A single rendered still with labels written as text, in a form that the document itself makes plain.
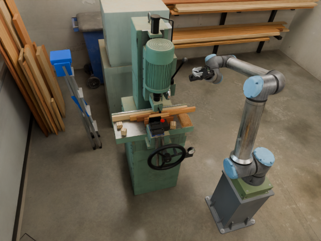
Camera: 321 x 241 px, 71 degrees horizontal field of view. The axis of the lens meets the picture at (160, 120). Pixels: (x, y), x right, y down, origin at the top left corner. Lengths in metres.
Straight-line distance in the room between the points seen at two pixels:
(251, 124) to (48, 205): 1.95
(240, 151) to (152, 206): 1.14
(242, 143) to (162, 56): 0.74
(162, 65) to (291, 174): 2.10
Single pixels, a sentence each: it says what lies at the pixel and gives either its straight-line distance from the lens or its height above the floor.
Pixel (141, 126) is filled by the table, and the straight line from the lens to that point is 1.71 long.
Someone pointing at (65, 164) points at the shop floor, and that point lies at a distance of 2.72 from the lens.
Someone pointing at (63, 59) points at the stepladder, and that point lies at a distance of 2.04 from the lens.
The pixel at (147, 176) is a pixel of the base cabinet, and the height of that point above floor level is 0.32.
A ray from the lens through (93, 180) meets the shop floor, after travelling 2.53.
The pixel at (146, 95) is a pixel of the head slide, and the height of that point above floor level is 1.05.
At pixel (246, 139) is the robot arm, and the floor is 1.11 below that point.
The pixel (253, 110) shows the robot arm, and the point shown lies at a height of 1.31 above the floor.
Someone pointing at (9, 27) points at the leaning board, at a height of 1.16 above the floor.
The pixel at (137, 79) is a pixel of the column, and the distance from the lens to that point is 1.75.
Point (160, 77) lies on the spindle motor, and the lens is 1.46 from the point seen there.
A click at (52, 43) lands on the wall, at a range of 3.90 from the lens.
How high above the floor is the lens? 2.14
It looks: 45 degrees down
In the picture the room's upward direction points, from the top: 5 degrees clockwise
